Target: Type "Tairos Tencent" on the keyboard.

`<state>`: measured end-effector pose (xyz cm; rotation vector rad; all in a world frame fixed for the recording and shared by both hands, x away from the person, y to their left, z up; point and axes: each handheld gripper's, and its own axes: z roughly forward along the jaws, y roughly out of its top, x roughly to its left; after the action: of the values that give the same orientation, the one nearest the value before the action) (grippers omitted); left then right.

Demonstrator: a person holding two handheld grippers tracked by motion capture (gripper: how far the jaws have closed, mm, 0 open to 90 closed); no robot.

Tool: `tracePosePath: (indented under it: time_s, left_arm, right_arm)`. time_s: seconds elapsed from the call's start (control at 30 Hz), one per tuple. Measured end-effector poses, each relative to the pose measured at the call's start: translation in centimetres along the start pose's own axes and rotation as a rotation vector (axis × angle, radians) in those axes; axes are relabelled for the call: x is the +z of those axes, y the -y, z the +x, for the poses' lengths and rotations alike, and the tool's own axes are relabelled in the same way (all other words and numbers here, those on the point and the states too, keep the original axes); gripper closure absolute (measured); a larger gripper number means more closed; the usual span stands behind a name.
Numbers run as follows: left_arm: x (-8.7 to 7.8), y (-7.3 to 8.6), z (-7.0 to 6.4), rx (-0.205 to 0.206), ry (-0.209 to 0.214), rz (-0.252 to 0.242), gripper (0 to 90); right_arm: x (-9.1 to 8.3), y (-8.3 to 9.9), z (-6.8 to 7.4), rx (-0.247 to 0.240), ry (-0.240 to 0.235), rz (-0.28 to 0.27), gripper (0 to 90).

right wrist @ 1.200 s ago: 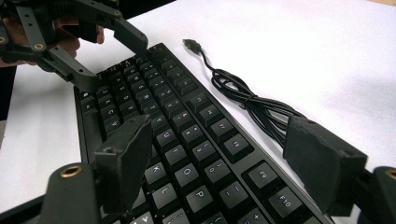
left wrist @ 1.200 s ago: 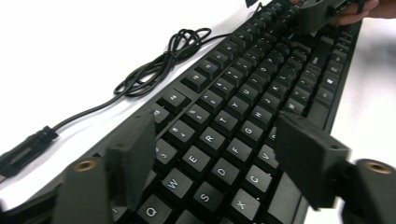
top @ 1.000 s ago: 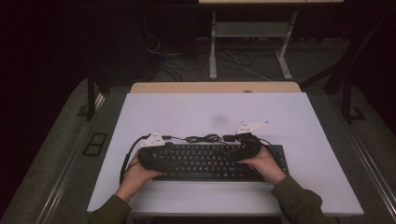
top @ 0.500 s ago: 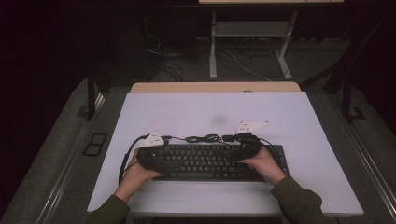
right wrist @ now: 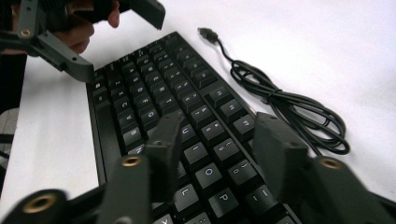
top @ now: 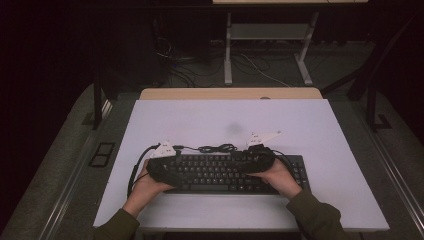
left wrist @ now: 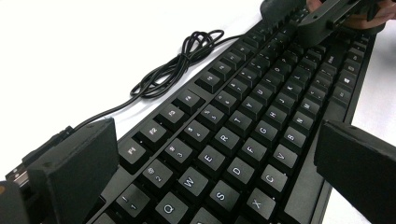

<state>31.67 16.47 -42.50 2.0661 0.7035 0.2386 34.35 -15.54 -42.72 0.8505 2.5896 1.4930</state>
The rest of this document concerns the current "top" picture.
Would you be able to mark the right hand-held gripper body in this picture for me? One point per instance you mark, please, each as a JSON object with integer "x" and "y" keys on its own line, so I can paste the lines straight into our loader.
{"x": 260, "y": 158}

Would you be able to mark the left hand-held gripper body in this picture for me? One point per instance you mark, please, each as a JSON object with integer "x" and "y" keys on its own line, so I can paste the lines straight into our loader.
{"x": 163, "y": 170}

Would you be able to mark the black computer keyboard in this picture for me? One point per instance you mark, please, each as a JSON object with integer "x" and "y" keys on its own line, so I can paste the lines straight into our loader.
{"x": 216, "y": 173}

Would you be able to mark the person's left hand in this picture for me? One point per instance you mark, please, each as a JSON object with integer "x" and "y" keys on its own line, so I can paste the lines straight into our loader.
{"x": 148, "y": 191}

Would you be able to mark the person's right hand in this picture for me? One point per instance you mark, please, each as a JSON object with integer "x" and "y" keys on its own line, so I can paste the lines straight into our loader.
{"x": 278, "y": 181}

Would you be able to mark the white board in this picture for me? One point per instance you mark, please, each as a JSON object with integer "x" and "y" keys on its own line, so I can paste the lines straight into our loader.
{"x": 233, "y": 116}

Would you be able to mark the black floor socket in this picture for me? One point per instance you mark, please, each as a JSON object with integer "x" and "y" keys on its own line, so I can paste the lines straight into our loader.
{"x": 101, "y": 154}

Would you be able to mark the black metal stand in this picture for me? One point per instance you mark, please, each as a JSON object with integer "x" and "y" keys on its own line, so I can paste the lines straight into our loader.
{"x": 373, "y": 110}

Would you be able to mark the metal floor rail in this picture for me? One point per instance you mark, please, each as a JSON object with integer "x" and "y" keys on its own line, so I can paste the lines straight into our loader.
{"x": 66, "y": 196}
{"x": 393, "y": 170}

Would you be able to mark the white metal desk frame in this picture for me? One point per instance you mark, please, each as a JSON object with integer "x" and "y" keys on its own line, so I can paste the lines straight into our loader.
{"x": 266, "y": 31}

